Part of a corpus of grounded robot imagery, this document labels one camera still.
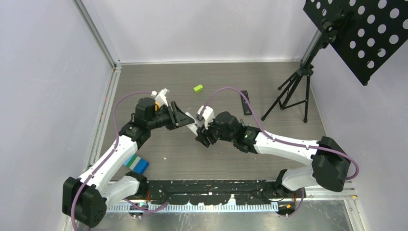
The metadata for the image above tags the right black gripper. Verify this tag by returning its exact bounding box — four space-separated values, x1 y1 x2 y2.
196 116 235 148

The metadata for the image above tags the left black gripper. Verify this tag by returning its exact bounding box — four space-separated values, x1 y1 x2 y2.
147 102 194 130

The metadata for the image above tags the white remote control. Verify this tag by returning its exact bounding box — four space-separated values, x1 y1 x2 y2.
185 112 198 137

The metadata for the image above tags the black remote control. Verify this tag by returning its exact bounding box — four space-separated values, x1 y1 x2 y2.
241 90 252 116

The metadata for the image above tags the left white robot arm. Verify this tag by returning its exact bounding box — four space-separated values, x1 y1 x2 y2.
62 97 196 228

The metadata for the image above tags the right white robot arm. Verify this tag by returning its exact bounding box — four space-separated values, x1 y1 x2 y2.
195 112 351 198

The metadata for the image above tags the green block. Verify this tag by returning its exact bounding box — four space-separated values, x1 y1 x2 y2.
193 84 204 93

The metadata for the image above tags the blue green toy brick stack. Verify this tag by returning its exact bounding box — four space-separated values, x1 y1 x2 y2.
123 154 149 175

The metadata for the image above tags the black tripod stand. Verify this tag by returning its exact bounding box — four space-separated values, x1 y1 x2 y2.
261 30 327 123

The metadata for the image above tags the black perforated panel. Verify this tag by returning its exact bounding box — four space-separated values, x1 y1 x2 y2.
303 0 408 86

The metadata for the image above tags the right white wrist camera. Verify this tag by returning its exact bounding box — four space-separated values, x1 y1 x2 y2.
196 105 215 129

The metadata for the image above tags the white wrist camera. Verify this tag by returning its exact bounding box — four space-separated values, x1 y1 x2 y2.
196 105 215 129
151 88 169 111

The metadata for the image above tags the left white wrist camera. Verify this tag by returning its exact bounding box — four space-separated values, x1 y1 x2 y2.
151 88 169 111

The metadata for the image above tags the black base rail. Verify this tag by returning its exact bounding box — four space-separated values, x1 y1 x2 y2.
116 179 304 206

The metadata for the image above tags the aluminium frame post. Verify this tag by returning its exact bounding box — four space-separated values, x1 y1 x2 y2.
73 0 121 70

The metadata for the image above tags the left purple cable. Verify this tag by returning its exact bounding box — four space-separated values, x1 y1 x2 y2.
70 90 171 231

